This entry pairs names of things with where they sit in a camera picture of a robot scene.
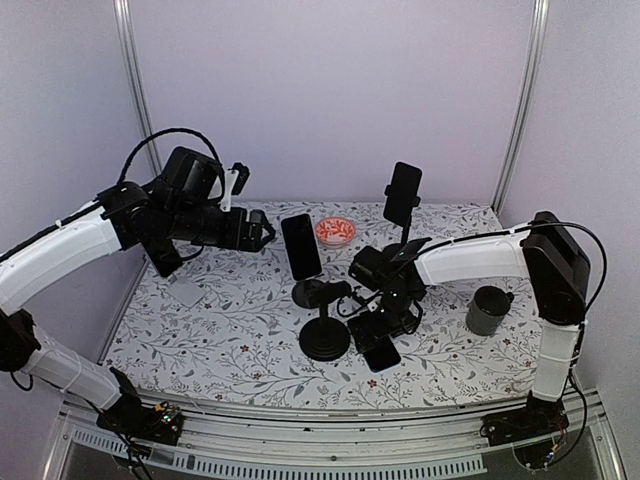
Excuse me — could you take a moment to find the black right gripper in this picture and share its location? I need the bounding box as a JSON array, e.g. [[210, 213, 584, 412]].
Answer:
[[348, 291, 418, 355]]

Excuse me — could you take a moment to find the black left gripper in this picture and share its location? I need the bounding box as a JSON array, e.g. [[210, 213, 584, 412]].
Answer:
[[165, 199, 276, 251]]

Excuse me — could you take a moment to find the black phone with white edge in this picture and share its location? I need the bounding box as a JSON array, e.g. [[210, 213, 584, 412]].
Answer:
[[280, 214, 322, 281]]

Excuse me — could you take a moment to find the black gooseneck stand round base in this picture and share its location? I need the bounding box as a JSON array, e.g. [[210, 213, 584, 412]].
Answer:
[[299, 281, 352, 362]]

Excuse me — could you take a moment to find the small round base phone stand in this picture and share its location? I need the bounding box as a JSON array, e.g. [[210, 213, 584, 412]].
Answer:
[[292, 279, 324, 309]]

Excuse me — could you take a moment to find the tall black clamp phone stand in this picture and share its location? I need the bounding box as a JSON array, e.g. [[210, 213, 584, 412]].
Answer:
[[383, 184, 421, 246]]

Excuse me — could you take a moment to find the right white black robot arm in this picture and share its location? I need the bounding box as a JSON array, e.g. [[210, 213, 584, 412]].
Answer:
[[347, 211, 591, 446]]

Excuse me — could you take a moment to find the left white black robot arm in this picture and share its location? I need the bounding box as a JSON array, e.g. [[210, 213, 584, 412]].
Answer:
[[1, 147, 275, 445]]

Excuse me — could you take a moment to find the white flat phone stand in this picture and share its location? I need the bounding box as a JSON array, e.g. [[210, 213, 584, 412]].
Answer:
[[168, 278, 205, 308]]

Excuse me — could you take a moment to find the red white patterned bowl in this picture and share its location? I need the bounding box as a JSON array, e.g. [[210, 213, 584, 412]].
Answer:
[[315, 217, 356, 248]]

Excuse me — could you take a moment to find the floral patterned tablecloth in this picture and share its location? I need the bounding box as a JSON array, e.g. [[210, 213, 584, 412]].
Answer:
[[101, 200, 576, 410]]

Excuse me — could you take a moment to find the dark grey mug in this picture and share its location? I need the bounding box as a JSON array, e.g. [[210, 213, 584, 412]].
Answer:
[[465, 285, 514, 337]]

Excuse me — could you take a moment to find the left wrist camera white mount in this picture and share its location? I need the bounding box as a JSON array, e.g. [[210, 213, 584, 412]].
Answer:
[[219, 162, 250, 213]]

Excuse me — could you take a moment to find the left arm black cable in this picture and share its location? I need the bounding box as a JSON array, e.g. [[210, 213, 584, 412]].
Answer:
[[117, 126, 226, 186]]

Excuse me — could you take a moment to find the aluminium front rail base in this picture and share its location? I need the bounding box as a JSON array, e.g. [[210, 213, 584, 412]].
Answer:
[[43, 390, 627, 479]]

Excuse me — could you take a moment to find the left aluminium frame post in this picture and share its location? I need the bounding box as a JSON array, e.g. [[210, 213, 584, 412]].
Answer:
[[112, 0, 174, 181]]

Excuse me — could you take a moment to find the aluminium frame post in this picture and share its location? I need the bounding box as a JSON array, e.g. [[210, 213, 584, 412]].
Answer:
[[491, 0, 550, 215], [112, 0, 174, 181]]

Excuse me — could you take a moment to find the right aluminium frame post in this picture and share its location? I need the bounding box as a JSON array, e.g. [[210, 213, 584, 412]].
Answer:
[[491, 0, 550, 215]]

